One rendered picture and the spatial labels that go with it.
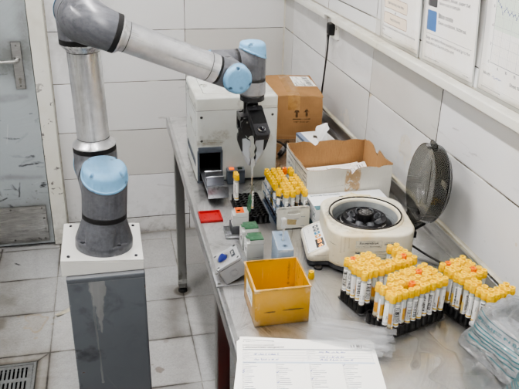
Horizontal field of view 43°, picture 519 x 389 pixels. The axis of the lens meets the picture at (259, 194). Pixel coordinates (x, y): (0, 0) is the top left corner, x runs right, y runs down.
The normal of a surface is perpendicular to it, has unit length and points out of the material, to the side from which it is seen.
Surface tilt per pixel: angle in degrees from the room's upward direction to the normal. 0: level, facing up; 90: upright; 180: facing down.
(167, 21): 90
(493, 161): 90
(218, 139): 90
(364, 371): 1
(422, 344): 0
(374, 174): 92
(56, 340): 0
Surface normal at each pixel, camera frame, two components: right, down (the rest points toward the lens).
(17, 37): 0.22, 0.42
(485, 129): -0.98, 0.07
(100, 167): 0.14, -0.85
